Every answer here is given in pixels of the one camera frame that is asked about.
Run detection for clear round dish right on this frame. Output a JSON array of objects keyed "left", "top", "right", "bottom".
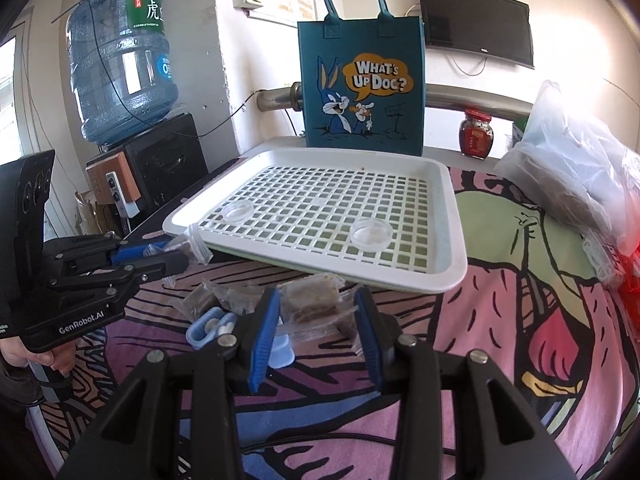
[{"left": 349, "top": 218, "right": 394, "bottom": 252}]

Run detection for metal bed rail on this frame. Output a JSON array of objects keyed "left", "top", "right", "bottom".
[{"left": 256, "top": 81, "right": 533, "bottom": 122}]

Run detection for clear round dish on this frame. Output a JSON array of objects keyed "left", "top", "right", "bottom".
[
  {"left": 221, "top": 200, "right": 255, "bottom": 224},
  {"left": 349, "top": 218, "right": 394, "bottom": 252}
]

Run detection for light blue plastic clip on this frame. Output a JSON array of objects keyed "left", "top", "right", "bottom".
[{"left": 268, "top": 334, "right": 295, "bottom": 370}]

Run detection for red sauce jar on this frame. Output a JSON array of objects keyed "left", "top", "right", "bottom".
[{"left": 459, "top": 108, "right": 494, "bottom": 159}]

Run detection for cartoon print bedsheet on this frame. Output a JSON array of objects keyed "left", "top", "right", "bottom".
[{"left": 28, "top": 168, "right": 639, "bottom": 479}]

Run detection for blue water jug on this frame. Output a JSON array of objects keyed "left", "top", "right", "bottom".
[{"left": 66, "top": 0, "right": 178, "bottom": 148}]

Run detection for red plastic bag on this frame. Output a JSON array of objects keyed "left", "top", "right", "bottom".
[{"left": 618, "top": 249, "right": 640, "bottom": 325}]

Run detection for white perforated plastic tray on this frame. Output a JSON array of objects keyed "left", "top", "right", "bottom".
[{"left": 163, "top": 148, "right": 468, "bottom": 294}]

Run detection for wall mounted black television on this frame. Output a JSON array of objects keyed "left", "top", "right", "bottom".
[{"left": 420, "top": 0, "right": 535, "bottom": 68}]

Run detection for left hand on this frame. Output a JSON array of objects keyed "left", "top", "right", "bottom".
[{"left": 0, "top": 337, "right": 76, "bottom": 376}]

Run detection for brown snack packet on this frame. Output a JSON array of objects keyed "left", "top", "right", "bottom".
[
  {"left": 163, "top": 224, "right": 213, "bottom": 266},
  {"left": 203, "top": 281, "right": 265, "bottom": 315},
  {"left": 277, "top": 273, "right": 357, "bottom": 341},
  {"left": 169, "top": 281, "right": 219, "bottom": 322}
]

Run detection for clear round dish left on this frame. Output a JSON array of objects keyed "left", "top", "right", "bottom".
[{"left": 221, "top": 200, "right": 255, "bottom": 224}]

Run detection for clear plastic bag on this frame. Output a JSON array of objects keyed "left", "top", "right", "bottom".
[{"left": 495, "top": 81, "right": 639, "bottom": 256}]

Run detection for blue Bugs Bunny tote bag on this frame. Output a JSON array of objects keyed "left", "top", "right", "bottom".
[{"left": 297, "top": 0, "right": 426, "bottom": 156}]

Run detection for light blue U clip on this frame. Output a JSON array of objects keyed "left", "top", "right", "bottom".
[{"left": 186, "top": 307, "right": 238, "bottom": 350}]

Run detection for black water dispenser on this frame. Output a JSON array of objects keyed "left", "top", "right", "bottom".
[{"left": 86, "top": 113, "right": 207, "bottom": 229}]

